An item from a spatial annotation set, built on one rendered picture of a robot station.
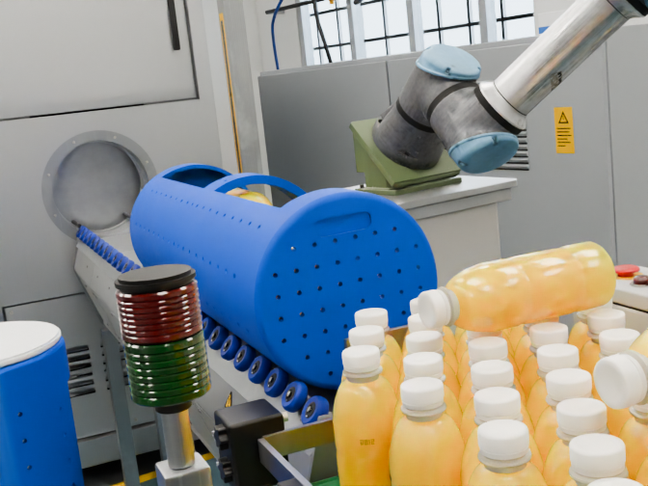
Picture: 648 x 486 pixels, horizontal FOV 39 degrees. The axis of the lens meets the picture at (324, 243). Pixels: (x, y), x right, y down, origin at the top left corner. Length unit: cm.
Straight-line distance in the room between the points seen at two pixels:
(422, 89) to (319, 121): 238
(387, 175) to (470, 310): 91
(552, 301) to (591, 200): 200
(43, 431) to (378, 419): 69
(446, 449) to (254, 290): 49
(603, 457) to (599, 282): 35
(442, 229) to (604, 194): 120
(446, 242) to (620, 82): 126
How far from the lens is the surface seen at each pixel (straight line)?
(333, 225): 127
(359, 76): 384
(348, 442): 95
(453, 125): 170
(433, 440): 83
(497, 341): 95
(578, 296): 100
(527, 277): 96
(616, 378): 71
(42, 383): 148
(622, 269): 124
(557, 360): 90
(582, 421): 76
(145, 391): 73
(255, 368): 143
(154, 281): 70
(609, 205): 293
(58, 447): 152
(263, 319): 125
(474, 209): 185
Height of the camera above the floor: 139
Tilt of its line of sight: 10 degrees down
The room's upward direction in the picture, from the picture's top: 6 degrees counter-clockwise
